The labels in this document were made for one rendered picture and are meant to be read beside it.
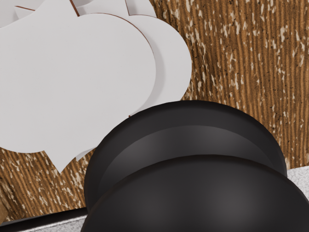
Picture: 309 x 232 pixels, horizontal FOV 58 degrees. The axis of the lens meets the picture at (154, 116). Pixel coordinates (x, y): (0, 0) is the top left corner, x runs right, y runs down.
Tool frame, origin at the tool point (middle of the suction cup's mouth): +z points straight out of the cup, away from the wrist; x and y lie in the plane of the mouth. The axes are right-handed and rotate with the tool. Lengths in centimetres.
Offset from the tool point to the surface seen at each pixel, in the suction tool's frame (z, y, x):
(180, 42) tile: 15.9, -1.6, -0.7
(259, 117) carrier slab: 19.3, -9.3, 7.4
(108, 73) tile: 15.1, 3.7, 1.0
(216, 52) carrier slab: 19.3, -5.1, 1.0
